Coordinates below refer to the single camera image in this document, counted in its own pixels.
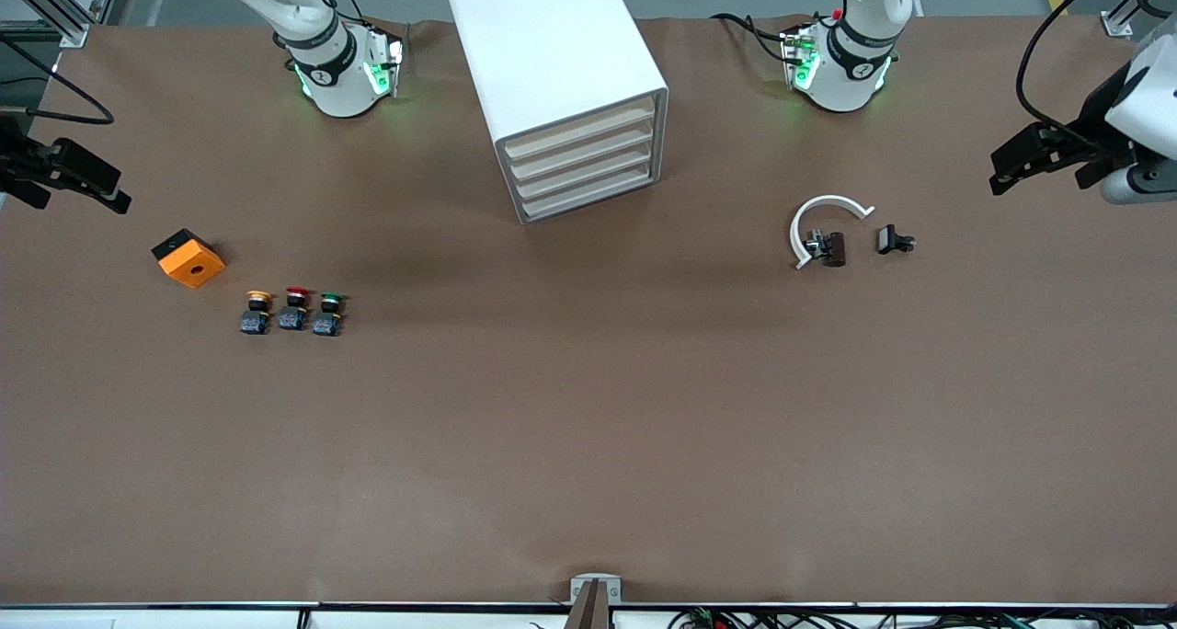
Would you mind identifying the yellow push button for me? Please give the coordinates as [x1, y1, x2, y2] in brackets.
[240, 289, 274, 337]

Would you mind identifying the white curved plastic ring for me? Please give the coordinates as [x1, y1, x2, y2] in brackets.
[790, 194, 876, 270]

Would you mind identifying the black base cable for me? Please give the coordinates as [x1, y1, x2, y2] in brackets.
[710, 11, 794, 64]

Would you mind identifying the red push button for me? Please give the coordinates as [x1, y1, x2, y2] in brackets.
[279, 286, 312, 332]

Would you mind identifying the brown table cover mat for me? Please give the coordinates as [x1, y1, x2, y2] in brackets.
[0, 13, 1177, 607]

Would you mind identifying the metal base connector plug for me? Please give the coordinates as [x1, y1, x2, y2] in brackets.
[780, 24, 821, 92]

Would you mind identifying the orange black button box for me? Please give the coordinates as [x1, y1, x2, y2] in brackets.
[151, 228, 226, 290]

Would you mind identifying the green push button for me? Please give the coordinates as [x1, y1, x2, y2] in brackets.
[312, 292, 346, 337]

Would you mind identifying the dark brown terminal block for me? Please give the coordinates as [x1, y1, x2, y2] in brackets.
[806, 230, 847, 269]

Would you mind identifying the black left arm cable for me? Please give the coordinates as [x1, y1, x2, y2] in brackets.
[1014, 0, 1141, 147]

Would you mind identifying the grey metal mount bracket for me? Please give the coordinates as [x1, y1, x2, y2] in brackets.
[569, 573, 623, 629]

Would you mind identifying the aluminium frame profile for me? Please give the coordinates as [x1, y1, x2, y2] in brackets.
[0, 0, 125, 49]
[1102, 0, 1177, 40]

